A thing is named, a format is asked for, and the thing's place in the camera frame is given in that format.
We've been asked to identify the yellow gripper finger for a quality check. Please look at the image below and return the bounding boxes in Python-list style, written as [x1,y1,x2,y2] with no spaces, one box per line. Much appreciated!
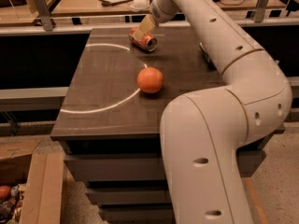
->
[133,14,157,40]

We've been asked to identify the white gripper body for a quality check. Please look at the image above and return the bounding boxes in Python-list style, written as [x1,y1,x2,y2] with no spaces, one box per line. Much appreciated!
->
[149,0,179,25]

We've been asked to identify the red coke can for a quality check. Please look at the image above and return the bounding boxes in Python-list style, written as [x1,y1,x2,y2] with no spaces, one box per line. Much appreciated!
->
[129,27,157,52]

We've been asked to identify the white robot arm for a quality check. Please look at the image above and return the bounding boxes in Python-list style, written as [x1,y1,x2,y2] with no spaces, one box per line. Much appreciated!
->
[134,0,292,224]

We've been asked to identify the white face mask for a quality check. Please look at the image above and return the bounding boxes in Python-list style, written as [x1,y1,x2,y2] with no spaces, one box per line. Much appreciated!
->
[128,0,150,11]

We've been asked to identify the orange fruit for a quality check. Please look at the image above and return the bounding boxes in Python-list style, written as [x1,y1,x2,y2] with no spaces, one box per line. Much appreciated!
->
[137,67,164,93]

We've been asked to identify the green chip bag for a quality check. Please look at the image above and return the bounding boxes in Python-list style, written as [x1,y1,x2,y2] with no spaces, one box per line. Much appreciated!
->
[199,42,215,67]

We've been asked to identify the grey drawer cabinet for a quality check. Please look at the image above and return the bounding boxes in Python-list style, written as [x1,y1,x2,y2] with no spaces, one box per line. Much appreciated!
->
[50,26,286,222]

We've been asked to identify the cardboard box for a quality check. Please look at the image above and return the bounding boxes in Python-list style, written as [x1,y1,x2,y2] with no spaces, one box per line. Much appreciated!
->
[0,141,64,224]

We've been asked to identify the grey metal bracket right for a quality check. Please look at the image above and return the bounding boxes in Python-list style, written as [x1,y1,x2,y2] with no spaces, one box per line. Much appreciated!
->
[253,0,269,22]

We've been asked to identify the grey metal bracket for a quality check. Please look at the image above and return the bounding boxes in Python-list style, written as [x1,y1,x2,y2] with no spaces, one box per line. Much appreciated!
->
[253,0,269,22]
[34,0,54,32]

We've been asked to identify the grey metal bracket left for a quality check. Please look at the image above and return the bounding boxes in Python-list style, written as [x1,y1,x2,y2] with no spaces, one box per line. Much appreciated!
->
[34,0,54,32]

